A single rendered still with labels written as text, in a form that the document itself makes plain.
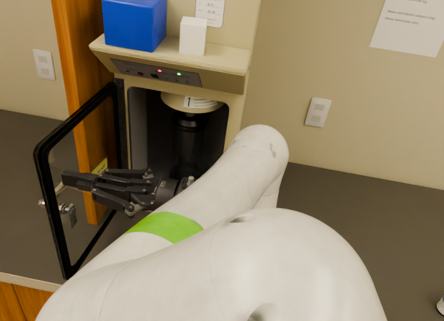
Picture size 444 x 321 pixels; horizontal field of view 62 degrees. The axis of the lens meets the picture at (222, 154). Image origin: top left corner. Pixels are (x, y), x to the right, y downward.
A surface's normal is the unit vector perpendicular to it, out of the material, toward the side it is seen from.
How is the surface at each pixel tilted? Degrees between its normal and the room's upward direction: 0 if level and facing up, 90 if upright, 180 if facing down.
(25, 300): 90
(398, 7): 90
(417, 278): 0
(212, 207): 26
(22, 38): 90
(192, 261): 51
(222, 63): 0
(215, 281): 41
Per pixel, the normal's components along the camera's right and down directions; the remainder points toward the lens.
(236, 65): 0.11, -0.79
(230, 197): 0.59, -0.66
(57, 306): -0.55, -0.69
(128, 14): -0.15, 0.58
